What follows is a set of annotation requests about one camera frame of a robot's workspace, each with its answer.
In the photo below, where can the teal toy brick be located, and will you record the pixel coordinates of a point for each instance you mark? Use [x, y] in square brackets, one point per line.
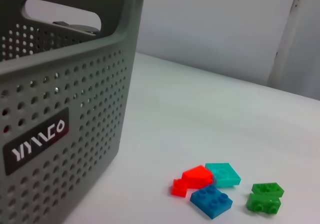
[223, 175]

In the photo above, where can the green toy brick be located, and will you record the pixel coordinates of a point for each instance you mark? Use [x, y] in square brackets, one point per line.
[262, 204]
[267, 189]

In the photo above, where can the grey-green perforated storage bin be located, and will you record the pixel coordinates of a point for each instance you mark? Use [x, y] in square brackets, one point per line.
[75, 96]

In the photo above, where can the orange-red slope brick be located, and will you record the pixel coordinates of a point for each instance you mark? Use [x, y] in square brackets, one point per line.
[197, 176]

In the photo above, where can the small orange-red square brick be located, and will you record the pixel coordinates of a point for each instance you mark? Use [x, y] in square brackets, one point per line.
[178, 188]

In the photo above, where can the blue flat toy brick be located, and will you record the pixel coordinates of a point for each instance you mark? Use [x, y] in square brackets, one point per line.
[211, 201]

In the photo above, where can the white background post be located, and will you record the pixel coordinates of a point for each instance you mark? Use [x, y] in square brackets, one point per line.
[295, 46]

